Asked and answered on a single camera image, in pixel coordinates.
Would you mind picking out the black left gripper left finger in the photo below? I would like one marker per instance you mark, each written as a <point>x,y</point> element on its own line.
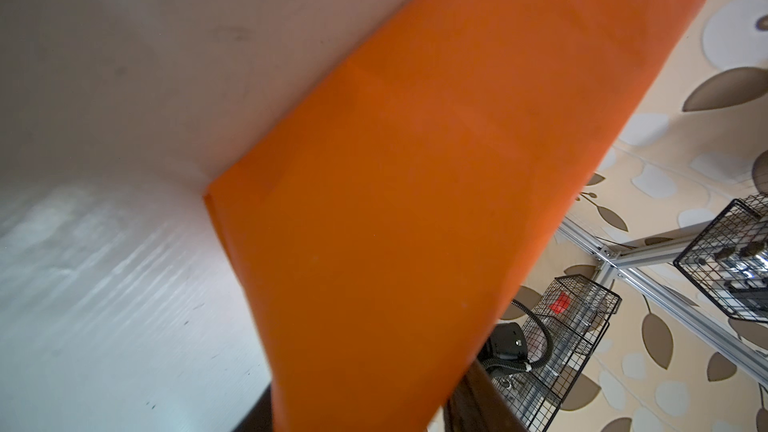
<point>260,417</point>

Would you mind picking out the orange wrapping paper sheet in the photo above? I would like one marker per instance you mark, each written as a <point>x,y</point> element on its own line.
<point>381,228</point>

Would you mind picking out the black wire basket right wall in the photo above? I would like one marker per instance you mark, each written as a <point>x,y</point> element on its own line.
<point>535,363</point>

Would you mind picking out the aluminium frame right post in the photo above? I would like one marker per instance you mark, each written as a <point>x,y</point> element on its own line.
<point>627,265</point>

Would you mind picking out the black wire basket wall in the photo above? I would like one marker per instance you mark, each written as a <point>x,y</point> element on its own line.
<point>742,221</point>
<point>535,363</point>

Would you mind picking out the black white tool in basket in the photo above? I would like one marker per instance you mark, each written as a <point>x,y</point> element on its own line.
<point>736,278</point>

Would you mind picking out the black wire basket back wall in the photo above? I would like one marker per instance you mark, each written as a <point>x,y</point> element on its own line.
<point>742,221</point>

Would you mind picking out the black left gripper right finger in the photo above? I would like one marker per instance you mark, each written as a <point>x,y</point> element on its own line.
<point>475,405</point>

